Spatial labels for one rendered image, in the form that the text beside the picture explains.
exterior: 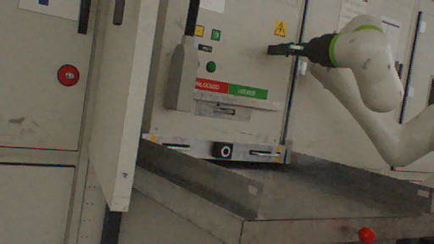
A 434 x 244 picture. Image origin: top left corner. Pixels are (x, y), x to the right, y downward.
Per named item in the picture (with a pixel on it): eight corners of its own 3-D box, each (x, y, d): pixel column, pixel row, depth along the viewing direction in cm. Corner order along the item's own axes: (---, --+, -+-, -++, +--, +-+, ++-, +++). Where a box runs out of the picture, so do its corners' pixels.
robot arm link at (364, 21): (357, 50, 171) (335, 27, 168) (386, 26, 165) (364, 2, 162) (362, 72, 156) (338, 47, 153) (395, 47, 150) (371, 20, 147)
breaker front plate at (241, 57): (279, 149, 158) (302, 8, 155) (151, 139, 130) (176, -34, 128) (276, 149, 159) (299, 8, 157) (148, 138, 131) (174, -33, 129)
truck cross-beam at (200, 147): (283, 163, 160) (286, 146, 159) (139, 154, 129) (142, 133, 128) (274, 160, 164) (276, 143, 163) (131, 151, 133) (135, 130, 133)
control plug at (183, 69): (191, 113, 125) (202, 47, 124) (175, 110, 122) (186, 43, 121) (177, 109, 131) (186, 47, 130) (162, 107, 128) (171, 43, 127)
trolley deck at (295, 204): (432, 236, 119) (436, 213, 118) (237, 251, 84) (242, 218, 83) (261, 175, 174) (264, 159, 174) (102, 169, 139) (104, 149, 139)
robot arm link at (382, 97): (344, 36, 151) (380, 23, 147) (355, 68, 156) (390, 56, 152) (355, 90, 120) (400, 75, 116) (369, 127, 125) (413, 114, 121)
